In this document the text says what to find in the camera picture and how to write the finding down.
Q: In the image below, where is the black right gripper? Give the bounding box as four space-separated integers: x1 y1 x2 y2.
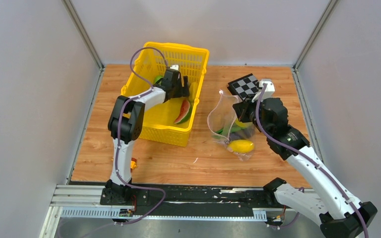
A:
233 94 272 136

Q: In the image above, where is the yellow green star fruit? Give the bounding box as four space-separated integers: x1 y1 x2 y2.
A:
234 119 253 128

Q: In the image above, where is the clear zip top bag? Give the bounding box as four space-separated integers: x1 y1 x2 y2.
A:
207 90 255 161

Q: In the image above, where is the green bean pod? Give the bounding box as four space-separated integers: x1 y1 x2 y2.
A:
214 124 244 135

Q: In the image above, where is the yellow plastic basket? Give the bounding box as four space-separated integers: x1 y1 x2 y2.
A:
121 42 209 147

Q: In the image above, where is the purple eggplant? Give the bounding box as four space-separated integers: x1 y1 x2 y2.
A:
230 128 254 140

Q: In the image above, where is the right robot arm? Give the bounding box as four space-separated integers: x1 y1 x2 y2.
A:
233 98 377 238

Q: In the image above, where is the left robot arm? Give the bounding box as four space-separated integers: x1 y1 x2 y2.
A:
102 64 189 205

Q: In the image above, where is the green round vegetable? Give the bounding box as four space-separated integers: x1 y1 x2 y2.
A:
154 75 163 84

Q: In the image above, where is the black white chessboard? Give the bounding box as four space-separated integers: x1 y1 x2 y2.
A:
227 73 261 101

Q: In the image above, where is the watermelon slice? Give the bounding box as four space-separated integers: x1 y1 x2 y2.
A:
174 99 192 124

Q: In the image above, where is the yellow toy car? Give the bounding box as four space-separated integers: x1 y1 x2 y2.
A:
130 158 137 171

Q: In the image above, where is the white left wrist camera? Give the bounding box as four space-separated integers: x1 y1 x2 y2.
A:
169 64 180 71

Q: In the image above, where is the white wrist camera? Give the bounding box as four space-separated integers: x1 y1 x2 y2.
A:
252 78 275 102
169 64 180 71

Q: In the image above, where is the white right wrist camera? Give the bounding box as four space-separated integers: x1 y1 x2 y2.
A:
252 78 275 102

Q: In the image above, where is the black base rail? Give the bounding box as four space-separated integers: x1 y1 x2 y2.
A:
51 182 297 221

